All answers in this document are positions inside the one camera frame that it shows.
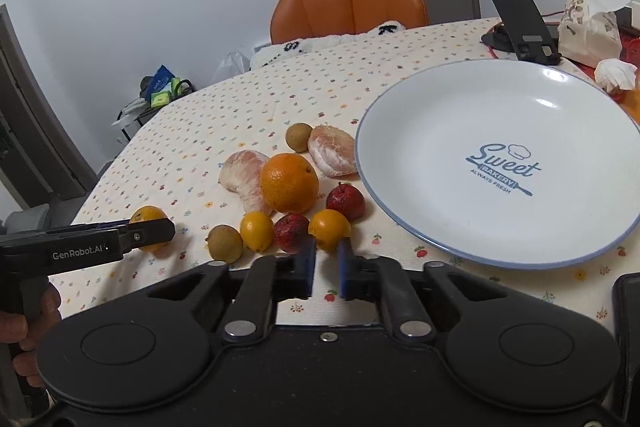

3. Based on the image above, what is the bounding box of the dark red fruit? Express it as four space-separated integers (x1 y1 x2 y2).
273 213 309 254
326 183 366 222

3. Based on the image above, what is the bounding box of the dark red fruit front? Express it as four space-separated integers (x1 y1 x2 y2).
273 213 309 254

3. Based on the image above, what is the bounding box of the black wire rack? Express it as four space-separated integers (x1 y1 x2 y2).
112 65 196 142

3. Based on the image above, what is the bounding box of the brown longan near pomelo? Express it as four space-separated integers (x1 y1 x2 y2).
285 122 314 154

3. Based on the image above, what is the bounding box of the person's left hand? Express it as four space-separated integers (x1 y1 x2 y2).
0 284 61 388

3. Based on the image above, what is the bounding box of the curved peeled pomelo segment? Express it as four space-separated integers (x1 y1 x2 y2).
218 150 273 215

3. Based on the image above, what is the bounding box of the floral tablecloth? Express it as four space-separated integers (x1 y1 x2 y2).
52 18 639 331

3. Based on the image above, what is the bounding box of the brown longan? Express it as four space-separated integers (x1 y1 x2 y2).
285 122 314 154
206 225 243 265

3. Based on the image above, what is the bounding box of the black phone bottom right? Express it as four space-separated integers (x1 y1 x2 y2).
612 273 640 426

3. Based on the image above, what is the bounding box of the white plate blue rim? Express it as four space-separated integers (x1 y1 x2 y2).
355 60 639 270

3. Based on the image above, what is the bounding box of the dark red fruit back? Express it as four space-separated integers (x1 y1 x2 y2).
326 183 366 222

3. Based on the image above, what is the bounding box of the brown longan front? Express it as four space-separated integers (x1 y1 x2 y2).
206 225 243 265

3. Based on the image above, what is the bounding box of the white fluffy cushion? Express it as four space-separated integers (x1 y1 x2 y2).
250 20 406 70

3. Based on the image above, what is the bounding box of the orange kumquat front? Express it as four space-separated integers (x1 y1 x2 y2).
308 209 352 253

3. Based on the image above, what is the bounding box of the white plastic bag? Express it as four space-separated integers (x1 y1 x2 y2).
212 51 250 84

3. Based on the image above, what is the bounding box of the crumpled white tissue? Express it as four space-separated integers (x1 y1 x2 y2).
594 58 638 94

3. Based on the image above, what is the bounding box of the large orange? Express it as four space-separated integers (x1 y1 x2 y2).
260 153 319 213

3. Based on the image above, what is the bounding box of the small yellow kumquat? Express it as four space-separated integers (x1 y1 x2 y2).
240 211 273 253

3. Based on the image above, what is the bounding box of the round peeled pomelo segment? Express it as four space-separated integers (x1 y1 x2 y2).
308 124 357 178

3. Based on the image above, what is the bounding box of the black round charger base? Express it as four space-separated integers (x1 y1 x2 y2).
480 25 514 53

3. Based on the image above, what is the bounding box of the black phone stand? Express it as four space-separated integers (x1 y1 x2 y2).
492 0 561 66

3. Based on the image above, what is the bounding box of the paper tissue pack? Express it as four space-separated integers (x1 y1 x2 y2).
558 0 630 68

